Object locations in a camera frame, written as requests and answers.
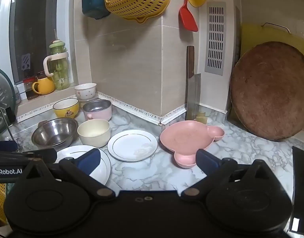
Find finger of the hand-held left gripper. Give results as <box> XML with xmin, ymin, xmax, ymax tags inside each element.
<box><xmin>0</xmin><ymin>140</ymin><xmax>18</xmax><ymax>155</ymax></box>
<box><xmin>0</xmin><ymin>148</ymin><xmax>58</xmax><ymax>164</ymax></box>

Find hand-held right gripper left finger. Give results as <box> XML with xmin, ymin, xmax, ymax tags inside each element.
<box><xmin>18</xmin><ymin>148</ymin><xmax>116</xmax><ymax>202</ymax></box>

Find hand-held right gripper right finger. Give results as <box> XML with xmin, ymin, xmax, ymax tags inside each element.
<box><xmin>181</xmin><ymin>149</ymin><xmax>279</xmax><ymax>202</ymax></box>

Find white gold-rimmed plate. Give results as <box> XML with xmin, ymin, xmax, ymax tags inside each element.
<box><xmin>107</xmin><ymin>129</ymin><xmax>159</xmax><ymax>162</ymax></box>
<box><xmin>53</xmin><ymin>145</ymin><xmax>112</xmax><ymax>187</ymax></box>

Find stainless steel bowl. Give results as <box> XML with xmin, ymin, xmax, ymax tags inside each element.
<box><xmin>31</xmin><ymin>117</ymin><xmax>79</xmax><ymax>148</ymax></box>

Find cream bowl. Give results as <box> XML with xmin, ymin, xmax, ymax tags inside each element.
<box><xmin>77</xmin><ymin>119</ymin><xmax>111</xmax><ymax>148</ymax></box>

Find pink bear-shaped plate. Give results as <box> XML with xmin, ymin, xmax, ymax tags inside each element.
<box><xmin>159</xmin><ymin>120</ymin><xmax>226</xmax><ymax>169</ymax></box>

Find pink steel-lined bowl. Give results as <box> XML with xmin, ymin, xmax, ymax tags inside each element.
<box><xmin>82</xmin><ymin>99</ymin><xmax>112</xmax><ymax>122</ymax></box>

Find yellowish sponge blocks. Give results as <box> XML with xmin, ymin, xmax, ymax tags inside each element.
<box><xmin>196</xmin><ymin>111</ymin><xmax>209</xmax><ymax>125</ymax></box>

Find yellow bowl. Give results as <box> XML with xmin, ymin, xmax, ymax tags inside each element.
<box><xmin>52</xmin><ymin>98</ymin><xmax>80</xmax><ymax>119</ymax></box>

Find glass pot lid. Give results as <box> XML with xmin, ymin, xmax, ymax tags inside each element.
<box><xmin>0</xmin><ymin>67</ymin><xmax>16</xmax><ymax>140</ymax></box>

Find red-capped spice jar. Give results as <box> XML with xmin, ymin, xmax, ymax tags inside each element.
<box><xmin>23</xmin><ymin>77</ymin><xmax>40</xmax><ymax>101</ymax></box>

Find music-note edge tape strip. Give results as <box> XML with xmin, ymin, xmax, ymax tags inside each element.
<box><xmin>16</xmin><ymin>92</ymin><xmax>187</xmax><ymax>126</ymax></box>

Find white floral bowl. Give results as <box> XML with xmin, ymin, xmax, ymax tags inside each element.
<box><xmin>74</xmin><ymin>83</ymin><xmax>97</xmax><ymax>101</ymax></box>

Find yellow mug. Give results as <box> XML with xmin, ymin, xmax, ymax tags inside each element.
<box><xmin>31</xmin><ymin>76</ymin><xmax>55</xmax><ymax>95</ymax></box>

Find metal vent grille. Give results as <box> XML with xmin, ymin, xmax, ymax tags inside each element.
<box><xmin>204</xmin><ymin>1</ymin><xmax>227</xmax><ymax>76</ymax></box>

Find green water bottle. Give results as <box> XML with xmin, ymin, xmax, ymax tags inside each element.
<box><xmin>43</xmin><ymin>40</ymin><xmax>71</xmax><ymax>91</ymax></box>

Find round wooden cutting board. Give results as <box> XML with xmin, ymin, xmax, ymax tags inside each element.
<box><xmin>229</xmin><ymin>41</ymin><xmax>304</xmax><ymax>142</ymax></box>

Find black gas stove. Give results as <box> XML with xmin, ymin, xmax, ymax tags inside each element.
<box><xmin>289</xmin><ymin>145</ymin><xmax>304</xmax><ymax>234</ymax></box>

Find yellow plastic cutting board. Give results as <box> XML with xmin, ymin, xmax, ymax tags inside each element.
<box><xmin>240</xmin><ymin>22</ymin><xmax>304</xmax><ymax>63</ymax></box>

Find red spatula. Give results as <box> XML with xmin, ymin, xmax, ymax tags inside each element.
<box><xmin>179</xmin><ymin>0</ymin><xmax>199</xmax><ymax>32</ymax></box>

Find teal hanging pot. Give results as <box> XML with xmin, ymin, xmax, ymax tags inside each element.
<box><xmin>82</xmin><ymin>0</ymin><xmax>112</xmax><ymax>20</ymax></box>

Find steel cleaver wooden handle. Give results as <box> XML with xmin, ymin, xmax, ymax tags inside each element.
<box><xmin>185</xmin><ymin>46</ymin><xmax>201</xmax><ymax>122</ymax></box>

